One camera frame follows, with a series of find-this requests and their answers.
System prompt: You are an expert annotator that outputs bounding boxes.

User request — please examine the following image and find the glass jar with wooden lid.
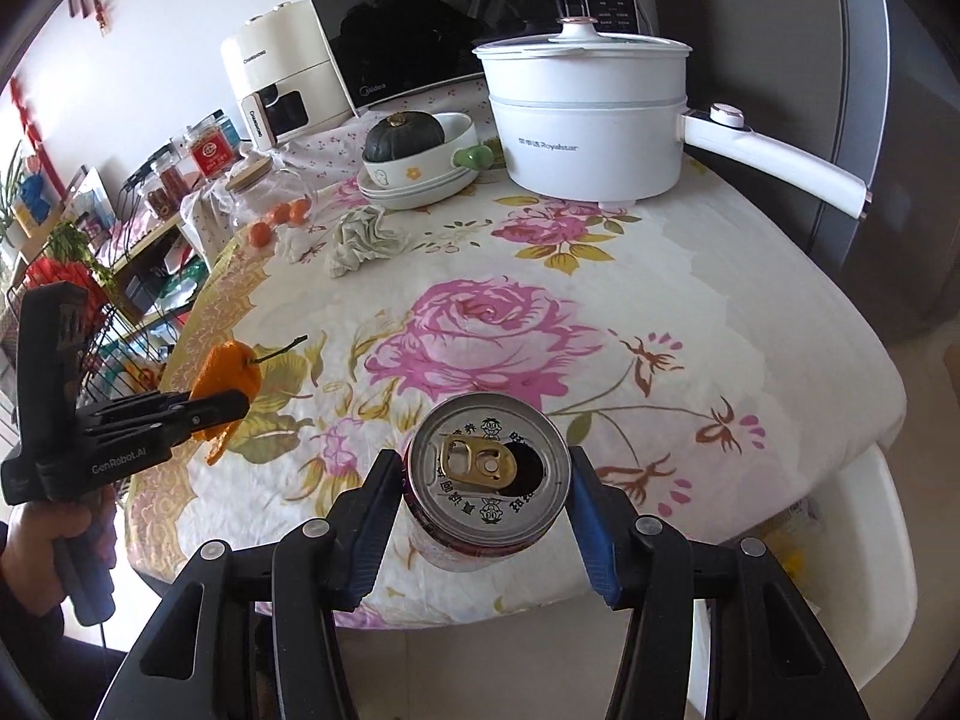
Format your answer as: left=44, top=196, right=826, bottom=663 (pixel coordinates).
left=225, top=152, right=320, bottom=241

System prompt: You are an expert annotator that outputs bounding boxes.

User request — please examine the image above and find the orange pepper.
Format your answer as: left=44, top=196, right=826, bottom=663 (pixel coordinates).
left=186, top=335, right=310, bottom=466

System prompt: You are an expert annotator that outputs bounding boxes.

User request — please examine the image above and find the white electric cooking pot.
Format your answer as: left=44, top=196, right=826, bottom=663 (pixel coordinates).
left=472, top=15, right=872, bottom=220

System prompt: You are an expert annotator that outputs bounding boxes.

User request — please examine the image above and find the person's left hand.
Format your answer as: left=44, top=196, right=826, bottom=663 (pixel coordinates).
left=7, top=484, right=121, bottom=616

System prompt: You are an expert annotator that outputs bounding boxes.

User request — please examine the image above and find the black microwave oven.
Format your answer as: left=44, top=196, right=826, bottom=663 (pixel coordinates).
left=306, top=0, right=661, bottom=113

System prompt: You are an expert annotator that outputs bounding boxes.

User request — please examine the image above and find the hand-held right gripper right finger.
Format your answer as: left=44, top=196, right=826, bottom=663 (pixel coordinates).
left=566, top=446, right=871, bottom=720

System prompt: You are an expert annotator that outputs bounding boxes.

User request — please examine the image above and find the glass jar of red chilies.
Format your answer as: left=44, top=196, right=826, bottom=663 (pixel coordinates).
left=146, top=157, right=188, bottom=218

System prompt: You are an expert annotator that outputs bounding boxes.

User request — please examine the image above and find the white plastic bin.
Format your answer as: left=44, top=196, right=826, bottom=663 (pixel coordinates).
left=330, top=442, right=920, bottom=720

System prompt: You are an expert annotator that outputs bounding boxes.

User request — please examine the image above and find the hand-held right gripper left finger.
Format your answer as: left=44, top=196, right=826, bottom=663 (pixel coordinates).
left=94, top=448, right=406, bottom=720

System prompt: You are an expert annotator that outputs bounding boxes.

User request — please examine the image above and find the white ceramic plate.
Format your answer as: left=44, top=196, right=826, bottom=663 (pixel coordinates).
left=356, top=161, right=477, bottom=211

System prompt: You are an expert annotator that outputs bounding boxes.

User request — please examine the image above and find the cream air fryer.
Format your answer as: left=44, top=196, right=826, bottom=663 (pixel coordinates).
left=220, top=0, right=357, bottom=151

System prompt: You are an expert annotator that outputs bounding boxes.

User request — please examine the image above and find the green leafy plant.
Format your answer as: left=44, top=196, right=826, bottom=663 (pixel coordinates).
left=45, top=221, right=121, bottom=293

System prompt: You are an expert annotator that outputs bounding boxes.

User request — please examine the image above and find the dark grey refrigerator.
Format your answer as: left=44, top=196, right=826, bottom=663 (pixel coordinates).
left=645, top=0, right=960, bottom=346

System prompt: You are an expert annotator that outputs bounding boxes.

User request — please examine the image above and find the crumpled grey tissue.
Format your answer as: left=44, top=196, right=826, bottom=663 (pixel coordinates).
left=325, top=205, right=411, bottom=280

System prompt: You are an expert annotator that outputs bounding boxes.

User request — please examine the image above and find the white bowl with green handle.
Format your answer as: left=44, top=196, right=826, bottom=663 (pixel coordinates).
left=362, top=111, right=497, bottom=185

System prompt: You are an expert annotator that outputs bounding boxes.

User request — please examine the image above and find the white plastic bag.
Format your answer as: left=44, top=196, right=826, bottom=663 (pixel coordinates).
left=180, top=180, right=241, bottom=256

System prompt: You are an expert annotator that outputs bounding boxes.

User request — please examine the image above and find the dark green pumpkin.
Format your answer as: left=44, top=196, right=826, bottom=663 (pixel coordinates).
left=364, top=111, right=445, bottom=164

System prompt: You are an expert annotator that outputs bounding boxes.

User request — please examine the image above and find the glass jar with red label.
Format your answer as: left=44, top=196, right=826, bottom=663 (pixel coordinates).
left=184, top=120, right=239, bottom=179

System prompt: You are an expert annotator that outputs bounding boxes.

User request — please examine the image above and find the black wire rack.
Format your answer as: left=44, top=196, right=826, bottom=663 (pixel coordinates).
left=0, top=165, right=196, bottom=406

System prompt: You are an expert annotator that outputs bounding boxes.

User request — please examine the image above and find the red drink can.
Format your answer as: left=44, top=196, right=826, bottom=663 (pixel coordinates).
left=403, top=392, right=572, bottom=575

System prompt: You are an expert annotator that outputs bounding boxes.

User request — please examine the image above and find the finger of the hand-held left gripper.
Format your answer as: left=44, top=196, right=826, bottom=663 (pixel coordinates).
left=97, top=388, right=197, bottom=422
left=82, top=392, right=250, bottom=451

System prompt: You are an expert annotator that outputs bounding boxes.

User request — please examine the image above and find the yellow snack packet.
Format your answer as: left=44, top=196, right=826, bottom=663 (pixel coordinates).
left=761, top=499, right=822, bottom=571

